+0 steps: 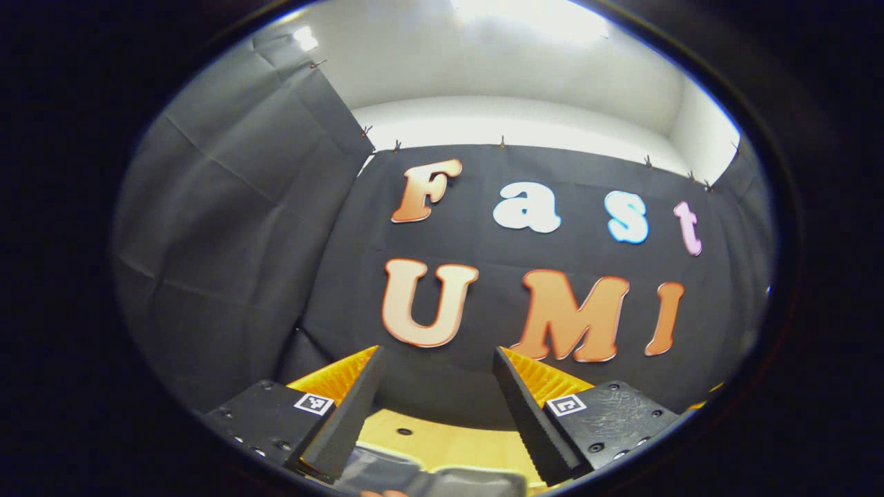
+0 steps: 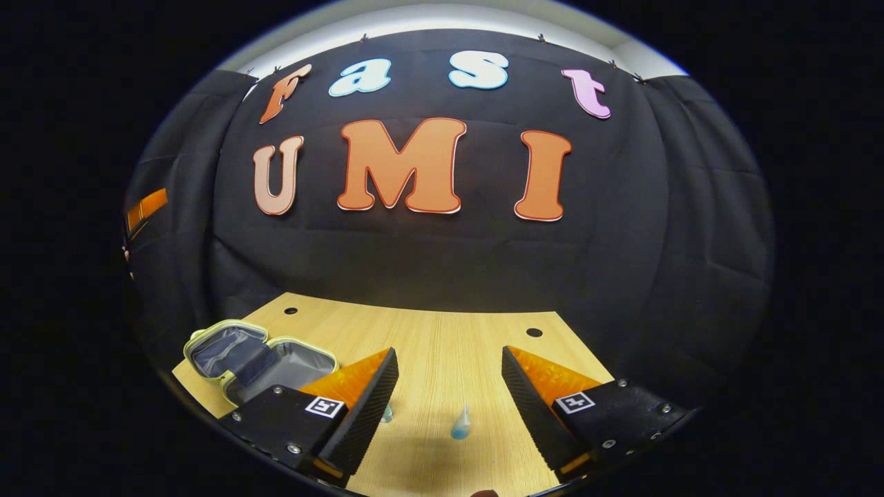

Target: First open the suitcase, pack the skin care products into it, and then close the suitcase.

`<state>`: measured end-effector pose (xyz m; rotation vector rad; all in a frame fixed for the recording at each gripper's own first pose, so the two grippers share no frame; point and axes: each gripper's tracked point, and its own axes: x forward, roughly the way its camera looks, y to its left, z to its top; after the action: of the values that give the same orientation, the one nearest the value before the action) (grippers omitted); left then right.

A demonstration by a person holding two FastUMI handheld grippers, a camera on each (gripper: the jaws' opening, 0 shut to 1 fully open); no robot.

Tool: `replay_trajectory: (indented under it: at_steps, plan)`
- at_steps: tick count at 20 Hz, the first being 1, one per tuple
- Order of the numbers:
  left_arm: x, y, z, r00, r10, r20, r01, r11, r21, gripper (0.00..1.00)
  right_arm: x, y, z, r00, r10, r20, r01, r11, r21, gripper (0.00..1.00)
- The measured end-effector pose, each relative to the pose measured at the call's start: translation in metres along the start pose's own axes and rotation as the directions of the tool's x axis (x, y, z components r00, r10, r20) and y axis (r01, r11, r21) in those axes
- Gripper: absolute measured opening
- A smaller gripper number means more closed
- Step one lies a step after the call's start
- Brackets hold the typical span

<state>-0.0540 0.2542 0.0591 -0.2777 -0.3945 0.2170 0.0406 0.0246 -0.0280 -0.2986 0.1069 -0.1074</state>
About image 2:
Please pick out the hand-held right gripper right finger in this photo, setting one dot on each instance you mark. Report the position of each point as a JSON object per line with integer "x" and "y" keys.
{"x": 528, "y": 407}

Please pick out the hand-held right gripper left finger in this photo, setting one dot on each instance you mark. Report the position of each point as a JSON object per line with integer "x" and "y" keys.
{"x": 373, "y": 407}

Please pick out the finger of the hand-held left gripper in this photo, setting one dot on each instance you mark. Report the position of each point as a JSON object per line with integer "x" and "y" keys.
{"x": 146, "y": 207}

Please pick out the clear tube with blue cap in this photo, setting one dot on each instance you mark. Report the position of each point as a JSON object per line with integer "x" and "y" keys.
{"x": 460, "y": 426}

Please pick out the pale green suitcase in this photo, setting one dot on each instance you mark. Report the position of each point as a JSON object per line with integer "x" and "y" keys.
{"x": 290, "y": 362}

